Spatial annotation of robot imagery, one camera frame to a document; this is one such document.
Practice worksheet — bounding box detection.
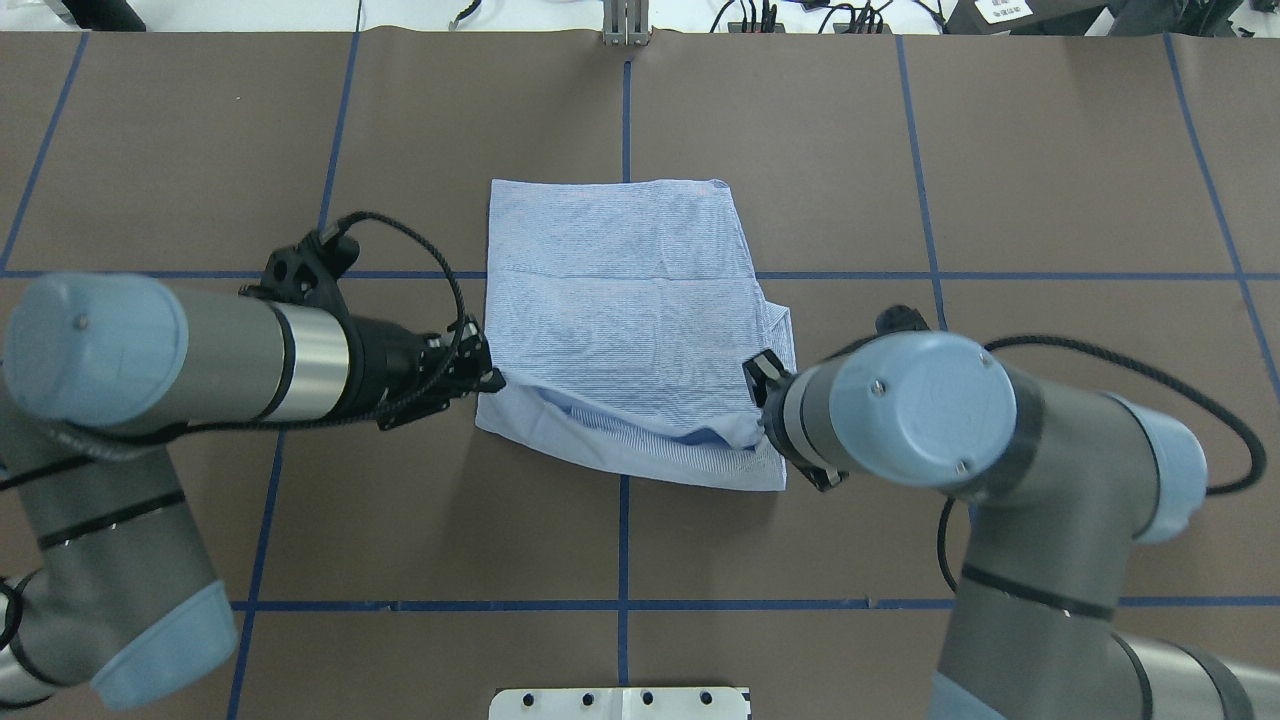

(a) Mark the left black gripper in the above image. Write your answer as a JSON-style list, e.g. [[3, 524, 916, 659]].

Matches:
[[346, 316, 507, 432]]

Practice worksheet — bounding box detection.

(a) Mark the aluminium frame post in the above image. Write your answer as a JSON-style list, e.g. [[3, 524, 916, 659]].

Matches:
[[602, 0, 652, 47]]

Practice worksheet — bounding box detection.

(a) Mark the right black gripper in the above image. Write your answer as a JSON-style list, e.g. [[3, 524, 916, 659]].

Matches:
[[742, 348, 849, 492]]

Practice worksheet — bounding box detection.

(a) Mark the light blue striped shirt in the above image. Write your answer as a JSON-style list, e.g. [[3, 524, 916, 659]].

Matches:
[[475, 179, 796, 492]]

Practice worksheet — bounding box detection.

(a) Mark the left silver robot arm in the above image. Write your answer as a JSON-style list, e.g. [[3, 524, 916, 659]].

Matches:
[[3, 272, 506, 714]]

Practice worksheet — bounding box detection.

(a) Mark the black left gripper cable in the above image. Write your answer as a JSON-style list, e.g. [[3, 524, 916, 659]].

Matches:
[[239, 211, 471, 421]]

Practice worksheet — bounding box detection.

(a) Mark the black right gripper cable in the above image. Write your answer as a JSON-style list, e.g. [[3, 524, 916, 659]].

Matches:
[[934, 334, 1268, 593]]

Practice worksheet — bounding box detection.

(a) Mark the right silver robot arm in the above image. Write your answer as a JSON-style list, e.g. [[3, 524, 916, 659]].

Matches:
[[742, 331, 1277, 719]]

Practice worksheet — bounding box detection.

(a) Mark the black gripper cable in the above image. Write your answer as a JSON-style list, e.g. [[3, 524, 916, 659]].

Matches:
[[934, 334, 1268, 593], [239, 211, 471, 421]]

